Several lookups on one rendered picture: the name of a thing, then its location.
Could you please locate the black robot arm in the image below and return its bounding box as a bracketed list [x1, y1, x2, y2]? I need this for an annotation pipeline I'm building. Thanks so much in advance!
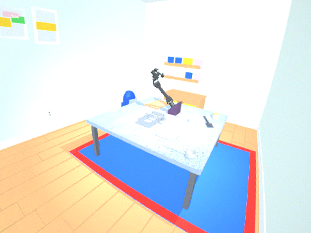
[151, 70, 175, 107]

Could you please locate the light wooden board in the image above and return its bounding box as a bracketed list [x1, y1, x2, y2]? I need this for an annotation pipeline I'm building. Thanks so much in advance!
[145, 100, 169, 109]

